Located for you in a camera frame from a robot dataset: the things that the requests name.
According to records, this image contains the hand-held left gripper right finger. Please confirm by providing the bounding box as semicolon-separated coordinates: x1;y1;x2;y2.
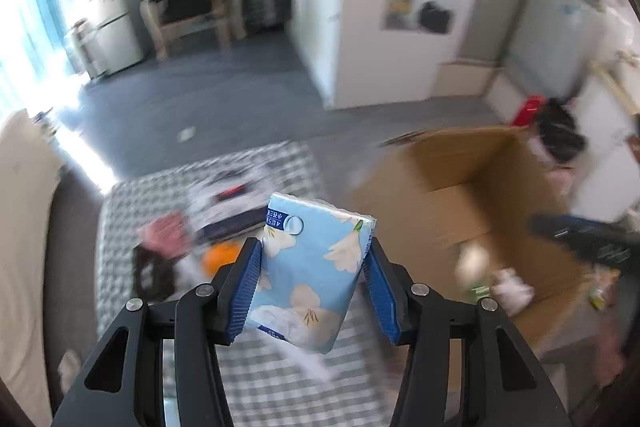
361;237;573;427

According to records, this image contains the blue floral tissue pack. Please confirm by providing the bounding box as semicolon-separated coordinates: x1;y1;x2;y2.
245;192;377;355

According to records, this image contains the red object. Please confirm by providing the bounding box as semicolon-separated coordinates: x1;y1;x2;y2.
510;96;546;128

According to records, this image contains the wooden chair with black cushion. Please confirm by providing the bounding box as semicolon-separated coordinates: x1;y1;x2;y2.
139;0;247;62

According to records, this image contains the orange round object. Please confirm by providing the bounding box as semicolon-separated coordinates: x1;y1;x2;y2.
201;243;242;278

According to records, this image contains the black bag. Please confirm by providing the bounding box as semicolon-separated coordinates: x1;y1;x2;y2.
535;99;587;164

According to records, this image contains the beige cushion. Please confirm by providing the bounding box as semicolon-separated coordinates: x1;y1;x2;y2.
0;109;66;418

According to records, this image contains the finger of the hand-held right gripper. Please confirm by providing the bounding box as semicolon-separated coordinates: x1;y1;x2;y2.
530;213;640;265

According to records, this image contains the brown cardboard box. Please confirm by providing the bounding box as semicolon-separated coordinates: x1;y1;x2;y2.
348;126;601;358

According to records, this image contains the white crumpled packaging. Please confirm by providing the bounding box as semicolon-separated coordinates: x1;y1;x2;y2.
490;268;536;315

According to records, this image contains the small white fridge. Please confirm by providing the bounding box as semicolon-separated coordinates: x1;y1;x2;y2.
70;0;147;80

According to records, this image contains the checkered grey white blanket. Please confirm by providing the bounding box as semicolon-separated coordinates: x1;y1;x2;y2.
95;141;401;427

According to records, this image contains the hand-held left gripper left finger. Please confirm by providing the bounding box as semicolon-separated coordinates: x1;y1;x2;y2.
51;238;264;427

